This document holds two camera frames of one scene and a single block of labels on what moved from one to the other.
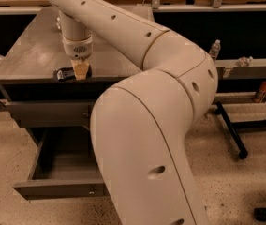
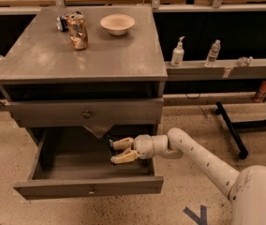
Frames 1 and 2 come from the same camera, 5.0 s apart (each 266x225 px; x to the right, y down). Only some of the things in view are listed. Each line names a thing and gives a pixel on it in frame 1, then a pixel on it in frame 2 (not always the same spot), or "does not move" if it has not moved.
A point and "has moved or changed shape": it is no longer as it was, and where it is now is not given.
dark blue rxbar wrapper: [67, 73] has moved or changed shape
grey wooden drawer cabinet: [49, 107] does not move
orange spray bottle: [261, 94] does not move
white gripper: [77, 50] -> [143, 146]
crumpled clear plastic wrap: [243, 61] does not move
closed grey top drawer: [52, 113] does not move
